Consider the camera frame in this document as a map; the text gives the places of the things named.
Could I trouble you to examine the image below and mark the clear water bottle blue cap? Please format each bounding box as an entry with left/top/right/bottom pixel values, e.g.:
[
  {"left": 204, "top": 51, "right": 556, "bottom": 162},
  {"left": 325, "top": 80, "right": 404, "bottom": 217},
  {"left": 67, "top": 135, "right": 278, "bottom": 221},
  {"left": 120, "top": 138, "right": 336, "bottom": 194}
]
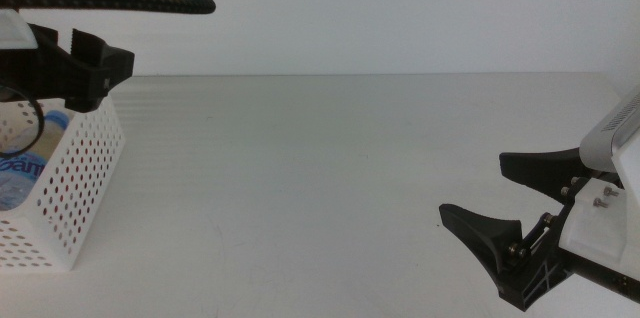
[{"left": 0, "top": 110, "right": 71, "bottom": 212}]

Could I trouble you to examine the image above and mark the white perforated plastic basket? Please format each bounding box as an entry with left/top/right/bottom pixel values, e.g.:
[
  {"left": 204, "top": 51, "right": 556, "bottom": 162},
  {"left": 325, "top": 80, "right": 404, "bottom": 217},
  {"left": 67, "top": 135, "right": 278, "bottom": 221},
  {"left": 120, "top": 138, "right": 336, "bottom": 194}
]
[{"left": 0, "top": 95, "right": 125, "bottom": 272}]

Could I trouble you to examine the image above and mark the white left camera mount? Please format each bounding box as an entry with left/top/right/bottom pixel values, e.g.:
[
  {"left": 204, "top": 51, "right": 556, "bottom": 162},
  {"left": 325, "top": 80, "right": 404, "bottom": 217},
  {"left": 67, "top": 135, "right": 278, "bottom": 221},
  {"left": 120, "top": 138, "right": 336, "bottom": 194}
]
[{"left": 0, "top": 7, "right": 39, "bottom": 51}]

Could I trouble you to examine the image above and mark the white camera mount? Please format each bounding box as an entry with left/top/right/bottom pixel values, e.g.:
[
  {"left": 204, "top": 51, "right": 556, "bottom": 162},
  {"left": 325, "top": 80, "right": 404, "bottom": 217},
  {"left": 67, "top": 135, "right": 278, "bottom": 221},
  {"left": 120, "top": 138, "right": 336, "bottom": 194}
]
[
  {"left": 0, "top": 7, "right": 39, "bottom": 51},
  {"left": 557, "top": 142, "right": 640, "bottom": 282}
]

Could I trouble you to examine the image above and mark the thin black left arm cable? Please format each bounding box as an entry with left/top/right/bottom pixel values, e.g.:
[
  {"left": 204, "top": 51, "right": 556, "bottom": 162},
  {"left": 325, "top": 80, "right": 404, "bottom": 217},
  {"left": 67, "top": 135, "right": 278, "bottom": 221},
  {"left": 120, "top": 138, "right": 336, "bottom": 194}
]
[{"left": 0, "top": 85, "right": 46, "bottom": 159}]

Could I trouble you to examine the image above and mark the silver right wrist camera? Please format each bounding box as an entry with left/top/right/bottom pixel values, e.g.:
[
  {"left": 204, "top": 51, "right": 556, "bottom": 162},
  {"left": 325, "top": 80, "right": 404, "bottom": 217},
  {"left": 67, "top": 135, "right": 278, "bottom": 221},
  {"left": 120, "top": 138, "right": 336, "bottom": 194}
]
[{"left": 579, "top": 85, "right": 640, "bottom": 174}]

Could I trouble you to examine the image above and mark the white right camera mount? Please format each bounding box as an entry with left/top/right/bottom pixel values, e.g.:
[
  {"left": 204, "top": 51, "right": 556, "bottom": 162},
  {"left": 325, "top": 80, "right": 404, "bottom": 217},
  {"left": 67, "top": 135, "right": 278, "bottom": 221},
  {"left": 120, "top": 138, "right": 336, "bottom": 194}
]
[{"left": 557, "top": 142, "right": 640, "bottom": 282}]

